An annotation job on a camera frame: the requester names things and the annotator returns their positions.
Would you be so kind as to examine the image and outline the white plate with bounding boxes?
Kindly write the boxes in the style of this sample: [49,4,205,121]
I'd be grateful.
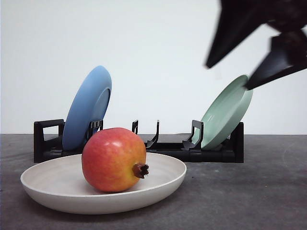
[20,153,187,214]

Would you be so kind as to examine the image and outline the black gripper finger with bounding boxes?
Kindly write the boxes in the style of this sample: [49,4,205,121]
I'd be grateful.
[205,0,307,68]
[245,29,307,90]

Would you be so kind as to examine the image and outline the red yellow pomegranate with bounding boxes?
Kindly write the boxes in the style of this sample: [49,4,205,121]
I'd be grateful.
[82,127,149,193]

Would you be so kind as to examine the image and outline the mint green plate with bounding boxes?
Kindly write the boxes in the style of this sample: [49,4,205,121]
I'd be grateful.
[193,75,254,150]

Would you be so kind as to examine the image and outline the blue plate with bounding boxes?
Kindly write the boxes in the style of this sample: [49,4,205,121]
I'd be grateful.
[62,66,112,151]

